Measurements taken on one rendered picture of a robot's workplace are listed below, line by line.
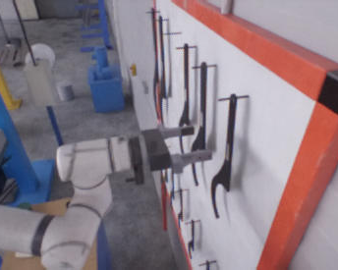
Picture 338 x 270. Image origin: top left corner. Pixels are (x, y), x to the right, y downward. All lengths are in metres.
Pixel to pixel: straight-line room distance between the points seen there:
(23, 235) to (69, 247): 0.10
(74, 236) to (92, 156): 0.17
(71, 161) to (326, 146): 0.50
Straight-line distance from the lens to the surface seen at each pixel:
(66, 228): 0.64
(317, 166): 0.52
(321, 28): 0.55
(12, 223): 0.67
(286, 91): 0.57
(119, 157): 0.62
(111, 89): 4.89
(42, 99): 3.07
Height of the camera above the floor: 2.56
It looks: 36 degrees down
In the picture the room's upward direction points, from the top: 1 degrees counter-clockwise
